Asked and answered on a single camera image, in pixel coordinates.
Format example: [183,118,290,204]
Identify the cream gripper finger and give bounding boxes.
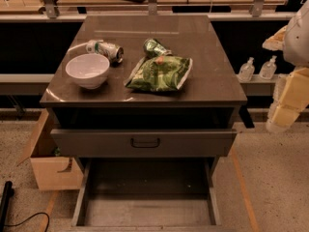
[267,68,309,132]
[262,26,287,51]

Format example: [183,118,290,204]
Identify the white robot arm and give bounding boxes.
[263,5,309,132]

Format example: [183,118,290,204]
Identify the green soda can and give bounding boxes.
[143,38,172,58]

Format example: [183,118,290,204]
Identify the grey drawer cabinet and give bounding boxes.
[41,15,246,177]

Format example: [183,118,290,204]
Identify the open grey lower drawer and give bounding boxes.
[70,159,237,232]

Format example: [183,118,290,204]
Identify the grey upper drawer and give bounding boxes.
[50,129,237,158]

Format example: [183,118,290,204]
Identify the clear sanitizer bottle right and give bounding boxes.
[259,55,277,80]

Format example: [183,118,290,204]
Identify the clear sanitizer bottle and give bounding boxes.
[239,57,255,82]
[259,55,277,80]

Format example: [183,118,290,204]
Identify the clear sanitizer bottle left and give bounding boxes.
[239,57,255,82]

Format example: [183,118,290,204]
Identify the green chip bag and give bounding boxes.
[125,56,193,92]

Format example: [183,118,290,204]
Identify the white ceramic bowl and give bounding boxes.
[66,53,110,90]

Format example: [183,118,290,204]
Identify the cardboard box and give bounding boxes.
[17,109,83,190]

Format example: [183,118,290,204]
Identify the black cable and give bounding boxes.
[3,212,51,232]

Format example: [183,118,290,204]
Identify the black post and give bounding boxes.
[0,181,14,232]

